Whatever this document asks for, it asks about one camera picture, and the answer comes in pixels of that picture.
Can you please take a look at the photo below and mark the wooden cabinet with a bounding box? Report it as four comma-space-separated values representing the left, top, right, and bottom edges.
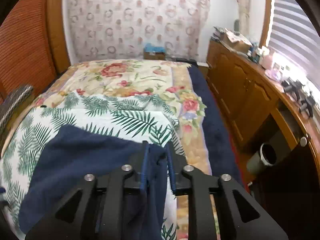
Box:
206, 39, 320, 172

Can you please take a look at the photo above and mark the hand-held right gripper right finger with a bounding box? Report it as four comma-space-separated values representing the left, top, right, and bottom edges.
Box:
167, 142, 289, 240

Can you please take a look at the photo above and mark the cluster of small bottles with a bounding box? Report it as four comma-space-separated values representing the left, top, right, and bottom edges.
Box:
247, 42, 271, 64

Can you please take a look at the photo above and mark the grey trash bin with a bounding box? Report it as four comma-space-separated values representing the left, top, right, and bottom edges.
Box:
246, 143, 278, 175

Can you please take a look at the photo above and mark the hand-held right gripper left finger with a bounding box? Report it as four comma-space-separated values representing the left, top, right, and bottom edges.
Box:
25, 141, 150, 240

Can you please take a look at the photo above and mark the cardboard box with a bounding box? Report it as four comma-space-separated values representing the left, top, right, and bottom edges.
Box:
220, 28, 253, 53

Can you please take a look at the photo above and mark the striped window blind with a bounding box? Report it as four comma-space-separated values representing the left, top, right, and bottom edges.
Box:
266, 0, 320, 91

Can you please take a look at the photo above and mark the studded dark cushion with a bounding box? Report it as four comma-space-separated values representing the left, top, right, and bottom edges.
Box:
0, 85, 34, 132

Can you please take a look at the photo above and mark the white sheer curtain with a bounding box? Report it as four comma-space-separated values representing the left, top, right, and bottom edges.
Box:
236, 0, 251, 33

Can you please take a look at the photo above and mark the louvered wooden door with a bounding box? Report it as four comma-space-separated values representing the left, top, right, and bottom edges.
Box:
0, 0, 72, 103

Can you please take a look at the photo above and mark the floral bedspread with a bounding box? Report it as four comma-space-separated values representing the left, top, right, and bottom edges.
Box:
32, 59, 221, 240

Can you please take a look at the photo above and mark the navy printed T-shirt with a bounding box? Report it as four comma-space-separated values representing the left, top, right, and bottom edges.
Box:
19, 125, 168, 240

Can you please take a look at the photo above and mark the patterned wall curtain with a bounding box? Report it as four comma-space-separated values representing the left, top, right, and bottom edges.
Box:
62, 0, 211, 62

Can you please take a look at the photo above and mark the black clamp gadget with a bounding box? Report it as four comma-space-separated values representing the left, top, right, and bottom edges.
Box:
281, 78, 304, 101
299, 94, 316, 118

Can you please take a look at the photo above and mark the palm leaf print cloth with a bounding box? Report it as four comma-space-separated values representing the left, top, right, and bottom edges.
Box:
0, 91, 187, 240

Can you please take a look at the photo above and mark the small box with blue items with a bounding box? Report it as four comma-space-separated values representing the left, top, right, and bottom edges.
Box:
143, 42, 166, 61

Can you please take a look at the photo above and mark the navy blanket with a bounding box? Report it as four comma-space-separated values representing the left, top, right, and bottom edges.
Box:
187, 64, 251, 193

